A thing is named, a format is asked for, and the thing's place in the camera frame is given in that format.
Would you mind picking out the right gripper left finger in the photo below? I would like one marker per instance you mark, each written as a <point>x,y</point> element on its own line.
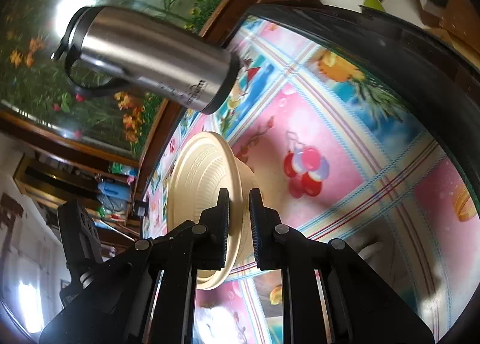
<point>145,294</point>

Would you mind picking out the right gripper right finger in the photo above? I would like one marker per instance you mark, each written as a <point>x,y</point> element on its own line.
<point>329,293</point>

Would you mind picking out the large beige bowl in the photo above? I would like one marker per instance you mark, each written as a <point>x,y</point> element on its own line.
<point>205,165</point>

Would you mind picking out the wooden shelf cabinet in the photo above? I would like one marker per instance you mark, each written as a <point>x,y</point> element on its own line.
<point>50,187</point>

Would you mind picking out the colourful patterned tablecloth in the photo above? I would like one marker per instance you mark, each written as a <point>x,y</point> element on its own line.
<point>339,157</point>

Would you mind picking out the stainless steel thermos jug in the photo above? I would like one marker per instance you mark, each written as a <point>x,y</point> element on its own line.
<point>108,49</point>

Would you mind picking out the flower wall painting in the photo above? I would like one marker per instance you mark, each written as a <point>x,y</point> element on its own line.
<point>34,87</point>

